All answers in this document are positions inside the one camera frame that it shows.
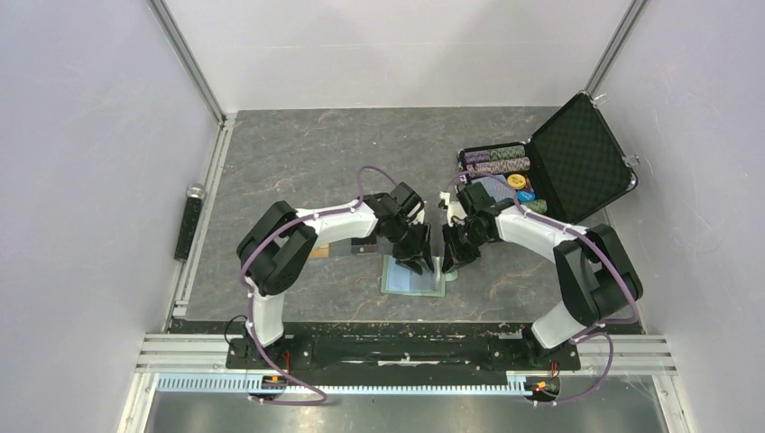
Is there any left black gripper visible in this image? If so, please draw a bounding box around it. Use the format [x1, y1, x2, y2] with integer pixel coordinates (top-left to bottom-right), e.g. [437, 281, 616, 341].
[387, 217, 435, 277]

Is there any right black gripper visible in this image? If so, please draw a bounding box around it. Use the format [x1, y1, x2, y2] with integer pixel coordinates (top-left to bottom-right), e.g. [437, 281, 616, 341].
[442, 221, 491, 273]

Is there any green leather card holder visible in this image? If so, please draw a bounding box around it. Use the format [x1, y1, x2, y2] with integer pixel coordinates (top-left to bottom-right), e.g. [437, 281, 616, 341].
[380, 254, 458, 298]

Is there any clear plastic card box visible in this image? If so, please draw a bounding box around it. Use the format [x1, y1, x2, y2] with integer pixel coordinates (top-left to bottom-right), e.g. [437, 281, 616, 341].
[329, 238, 359, 258]

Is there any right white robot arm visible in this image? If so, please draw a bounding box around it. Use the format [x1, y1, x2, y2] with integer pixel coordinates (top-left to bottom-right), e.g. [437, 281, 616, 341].
[439, 182, 643, 368]

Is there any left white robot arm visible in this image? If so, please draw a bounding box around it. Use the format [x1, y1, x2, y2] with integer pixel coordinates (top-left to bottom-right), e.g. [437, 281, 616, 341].
[236, 182, 435, 368]

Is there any blue playing card deck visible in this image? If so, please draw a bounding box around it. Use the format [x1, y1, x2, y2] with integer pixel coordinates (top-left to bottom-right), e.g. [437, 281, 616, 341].
[475, 176, 520, 203]

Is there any orange credit card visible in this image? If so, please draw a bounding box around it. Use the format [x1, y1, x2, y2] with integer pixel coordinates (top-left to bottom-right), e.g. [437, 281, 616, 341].
[309, 244, 331, 260]

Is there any yellow dealer chip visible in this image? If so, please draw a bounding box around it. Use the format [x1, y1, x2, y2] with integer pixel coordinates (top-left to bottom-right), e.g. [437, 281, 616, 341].
[507, 173, 529, 190]

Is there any black poker chip case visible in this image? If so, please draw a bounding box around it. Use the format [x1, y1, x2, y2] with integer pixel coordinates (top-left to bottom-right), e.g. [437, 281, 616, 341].
[456, 91, 638, 223]

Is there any black tool silver knob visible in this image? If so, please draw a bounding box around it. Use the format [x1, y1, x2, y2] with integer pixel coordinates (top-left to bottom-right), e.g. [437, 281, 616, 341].
[174, 183, 206, 263]

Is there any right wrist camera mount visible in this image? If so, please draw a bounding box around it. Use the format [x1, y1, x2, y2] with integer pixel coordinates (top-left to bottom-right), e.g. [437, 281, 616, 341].
[438, 191, 466, 226]

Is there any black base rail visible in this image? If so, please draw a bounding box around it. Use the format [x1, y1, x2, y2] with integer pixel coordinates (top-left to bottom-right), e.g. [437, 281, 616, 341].
[264, 321, 581, 373]

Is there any white slotted cable duct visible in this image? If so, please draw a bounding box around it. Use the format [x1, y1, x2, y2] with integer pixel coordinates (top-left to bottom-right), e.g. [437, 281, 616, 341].
[156, 373, 542, 397]

